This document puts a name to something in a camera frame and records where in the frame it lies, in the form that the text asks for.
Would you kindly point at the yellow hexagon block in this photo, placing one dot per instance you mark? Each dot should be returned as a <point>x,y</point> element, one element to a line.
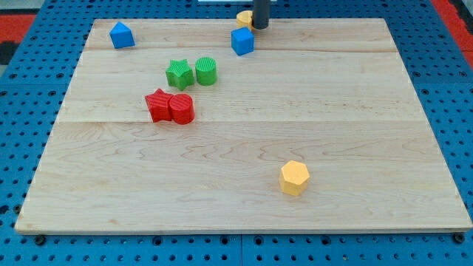
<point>293,178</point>

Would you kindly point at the red cylinder block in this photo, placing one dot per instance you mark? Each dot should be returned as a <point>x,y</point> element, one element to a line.
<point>182,108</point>

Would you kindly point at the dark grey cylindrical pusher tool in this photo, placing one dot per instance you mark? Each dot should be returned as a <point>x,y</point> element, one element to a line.
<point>261,14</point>

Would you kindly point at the light wooden board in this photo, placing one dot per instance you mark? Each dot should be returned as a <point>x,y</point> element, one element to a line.
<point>332,93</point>

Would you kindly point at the green cylinder block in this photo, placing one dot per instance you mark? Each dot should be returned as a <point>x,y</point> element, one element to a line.
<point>206,71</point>

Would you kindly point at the blue cube block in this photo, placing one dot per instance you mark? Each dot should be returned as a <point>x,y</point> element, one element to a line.
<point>242,41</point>

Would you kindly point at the blue pentagon block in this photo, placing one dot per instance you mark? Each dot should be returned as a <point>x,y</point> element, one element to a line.
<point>121,36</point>

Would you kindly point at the red star block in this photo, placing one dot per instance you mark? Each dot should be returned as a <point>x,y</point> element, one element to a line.
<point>158,105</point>

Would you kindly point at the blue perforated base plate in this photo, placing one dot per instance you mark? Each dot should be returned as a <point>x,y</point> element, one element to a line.
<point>36,80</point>

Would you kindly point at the green star block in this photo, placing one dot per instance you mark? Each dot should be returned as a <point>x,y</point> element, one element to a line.
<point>179,74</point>

